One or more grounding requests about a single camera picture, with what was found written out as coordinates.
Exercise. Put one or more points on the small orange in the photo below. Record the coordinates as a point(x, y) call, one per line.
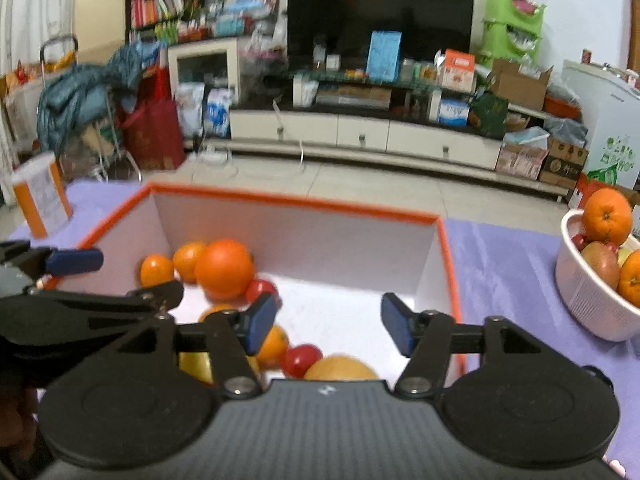
point(185, 259)
point(156, 269)

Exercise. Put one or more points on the green plastic shelf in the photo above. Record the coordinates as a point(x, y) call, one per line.
point(512, 31)

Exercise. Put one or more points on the white colander bowl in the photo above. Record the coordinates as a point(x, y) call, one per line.
point(595, 306)

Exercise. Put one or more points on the brown cardboard box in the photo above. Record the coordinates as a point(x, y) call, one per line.
point(518, 83)

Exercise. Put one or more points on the orange atop bowl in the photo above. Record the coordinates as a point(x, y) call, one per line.
point(607, 217)

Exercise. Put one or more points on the orange in bowl front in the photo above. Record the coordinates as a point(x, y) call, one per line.
point(629, 285)

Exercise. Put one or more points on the orange white carton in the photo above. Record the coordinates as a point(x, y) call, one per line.
point(457, 71)

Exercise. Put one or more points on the blue paper bag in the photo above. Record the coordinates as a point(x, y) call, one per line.
point(383, 57)

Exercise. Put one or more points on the orange white canister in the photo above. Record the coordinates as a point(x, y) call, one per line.
point(39, 190)

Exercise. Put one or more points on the large orange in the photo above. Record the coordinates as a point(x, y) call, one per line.
point(224, 269)

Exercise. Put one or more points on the black television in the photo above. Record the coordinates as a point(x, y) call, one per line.
point(345, 27)

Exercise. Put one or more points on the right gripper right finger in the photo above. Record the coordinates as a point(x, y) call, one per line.
point(429, 339)

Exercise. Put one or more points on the white glass side cabinet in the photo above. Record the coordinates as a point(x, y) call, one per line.
point(214, 62)

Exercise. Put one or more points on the red gift bag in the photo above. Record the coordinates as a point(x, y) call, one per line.
point(152, 133)

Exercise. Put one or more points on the blue jacket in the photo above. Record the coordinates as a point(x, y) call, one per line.
point(82, 95)

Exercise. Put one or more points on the red cherry tomato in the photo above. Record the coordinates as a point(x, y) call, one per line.
point(298, 360)

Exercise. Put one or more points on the orange cardboard box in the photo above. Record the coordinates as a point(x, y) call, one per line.
point(331, 261)

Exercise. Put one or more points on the white air conditioner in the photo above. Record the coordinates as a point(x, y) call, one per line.
point(99, 26)

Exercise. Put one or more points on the white freezer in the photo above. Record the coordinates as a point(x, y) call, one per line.
point(610, 112)

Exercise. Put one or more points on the purple tablecloth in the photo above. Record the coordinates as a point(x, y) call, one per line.
point(510, 272)

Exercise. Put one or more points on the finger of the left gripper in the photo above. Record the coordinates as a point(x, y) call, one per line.
point(37, 262)
point(42, 316)

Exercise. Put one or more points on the red tomato front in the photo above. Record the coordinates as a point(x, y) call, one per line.
point(257, 287)

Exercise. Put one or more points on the white TV cabinet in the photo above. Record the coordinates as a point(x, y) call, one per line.
point(377, 135)

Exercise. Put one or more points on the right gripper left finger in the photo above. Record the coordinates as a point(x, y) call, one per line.
point(217, 350)

